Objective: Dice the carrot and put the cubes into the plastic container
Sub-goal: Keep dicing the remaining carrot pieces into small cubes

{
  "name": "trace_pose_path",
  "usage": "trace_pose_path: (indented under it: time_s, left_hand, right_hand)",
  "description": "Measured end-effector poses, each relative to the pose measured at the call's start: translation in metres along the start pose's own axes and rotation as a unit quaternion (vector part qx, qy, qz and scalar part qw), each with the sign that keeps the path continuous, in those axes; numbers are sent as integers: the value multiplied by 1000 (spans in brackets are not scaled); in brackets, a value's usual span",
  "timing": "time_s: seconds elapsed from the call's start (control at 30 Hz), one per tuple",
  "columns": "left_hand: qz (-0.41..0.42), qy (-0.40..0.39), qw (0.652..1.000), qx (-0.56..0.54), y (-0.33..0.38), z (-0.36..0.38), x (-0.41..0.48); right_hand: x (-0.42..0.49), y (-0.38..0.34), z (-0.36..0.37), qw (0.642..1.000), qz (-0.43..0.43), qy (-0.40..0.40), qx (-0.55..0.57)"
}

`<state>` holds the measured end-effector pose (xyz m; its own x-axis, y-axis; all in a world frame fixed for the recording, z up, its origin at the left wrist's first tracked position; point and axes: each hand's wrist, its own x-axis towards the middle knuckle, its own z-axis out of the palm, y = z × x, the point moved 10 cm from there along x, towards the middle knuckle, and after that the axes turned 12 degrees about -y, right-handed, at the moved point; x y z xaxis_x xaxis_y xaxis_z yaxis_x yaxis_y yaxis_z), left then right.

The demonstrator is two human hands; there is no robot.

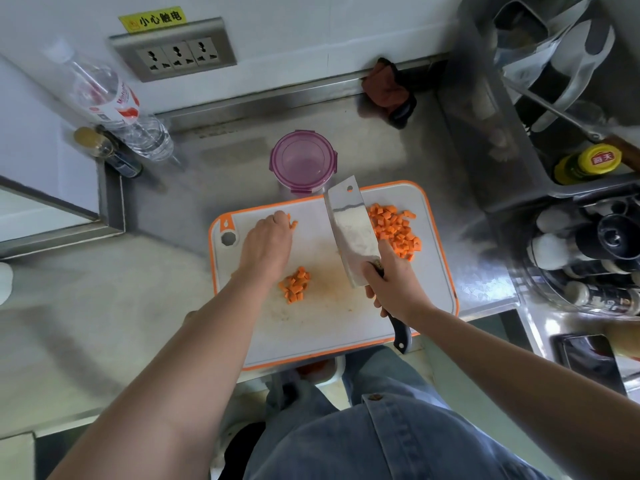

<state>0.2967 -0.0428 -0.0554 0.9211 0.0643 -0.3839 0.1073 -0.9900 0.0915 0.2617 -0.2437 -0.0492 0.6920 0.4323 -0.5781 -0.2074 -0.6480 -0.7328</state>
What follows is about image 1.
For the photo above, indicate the pale green cabinet front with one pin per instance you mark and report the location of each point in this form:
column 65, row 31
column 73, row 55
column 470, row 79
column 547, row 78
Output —
column 55, row 449
column 480, row 409

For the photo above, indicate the person's left hand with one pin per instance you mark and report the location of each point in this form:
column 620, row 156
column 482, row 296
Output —
column 265, row 254

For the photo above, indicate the yellow warning sticker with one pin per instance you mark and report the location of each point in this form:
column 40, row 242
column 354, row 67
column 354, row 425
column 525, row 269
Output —
column 152, row 19

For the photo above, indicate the purple lidded container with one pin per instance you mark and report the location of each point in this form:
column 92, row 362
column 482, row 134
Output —
column 303, row 159

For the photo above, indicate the blue denim shirt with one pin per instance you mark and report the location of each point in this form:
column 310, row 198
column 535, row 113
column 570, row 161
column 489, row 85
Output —
column 400, row 444

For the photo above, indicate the white and black bag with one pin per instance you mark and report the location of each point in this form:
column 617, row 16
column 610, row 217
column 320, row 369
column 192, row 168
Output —
column 570, row 59

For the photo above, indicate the blue denim trousers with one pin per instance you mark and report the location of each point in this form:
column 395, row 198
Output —
column 385, row 369

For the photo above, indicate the white orange-rimmed cutting board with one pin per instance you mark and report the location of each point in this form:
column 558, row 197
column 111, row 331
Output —
column 320, row 324

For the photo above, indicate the white waste bin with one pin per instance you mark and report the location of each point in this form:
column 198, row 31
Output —
column 337, row 369

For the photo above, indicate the group of seasoning bottles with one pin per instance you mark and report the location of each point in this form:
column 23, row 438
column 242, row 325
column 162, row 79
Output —
column 610, row 234

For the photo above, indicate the clear round basin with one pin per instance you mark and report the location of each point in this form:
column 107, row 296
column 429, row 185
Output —
column 530, row 289

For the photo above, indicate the person's left forearm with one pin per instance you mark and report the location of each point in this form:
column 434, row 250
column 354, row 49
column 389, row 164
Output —
column 175, row 384

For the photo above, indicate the brown-centred carrot end slice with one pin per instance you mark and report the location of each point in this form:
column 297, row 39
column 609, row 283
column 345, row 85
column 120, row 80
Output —
column 295, row 284

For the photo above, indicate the person's right hand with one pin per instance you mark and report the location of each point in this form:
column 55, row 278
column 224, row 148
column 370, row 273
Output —
column 400, row 289

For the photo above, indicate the small gold-capped bottle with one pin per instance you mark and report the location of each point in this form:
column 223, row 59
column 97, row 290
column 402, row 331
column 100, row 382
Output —
column 122, row 164

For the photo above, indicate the dark red cloth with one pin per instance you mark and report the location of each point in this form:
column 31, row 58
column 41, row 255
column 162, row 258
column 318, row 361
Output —
column 382, row 89

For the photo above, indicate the yellow-capped sauce bottle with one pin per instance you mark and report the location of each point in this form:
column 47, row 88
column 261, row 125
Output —
column 597, row 159

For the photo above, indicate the clear plastic water bottle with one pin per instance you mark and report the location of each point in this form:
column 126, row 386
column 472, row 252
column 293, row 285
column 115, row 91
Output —
column 145, row 137

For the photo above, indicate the grey wall socket panel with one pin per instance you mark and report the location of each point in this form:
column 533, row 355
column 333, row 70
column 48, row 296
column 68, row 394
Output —
column 175, row 52

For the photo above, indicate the brown carrot top stub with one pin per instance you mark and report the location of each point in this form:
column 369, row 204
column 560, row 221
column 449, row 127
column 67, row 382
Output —
column 189, row 314

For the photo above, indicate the black rectangular device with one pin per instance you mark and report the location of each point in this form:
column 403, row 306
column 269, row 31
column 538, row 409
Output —
column 585, row 359

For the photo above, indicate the person's right forearm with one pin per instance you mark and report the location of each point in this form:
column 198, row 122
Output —
column 530, row 389

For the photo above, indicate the pile of diced carrot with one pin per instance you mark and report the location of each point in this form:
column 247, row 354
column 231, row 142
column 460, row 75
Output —
column 395, row 227

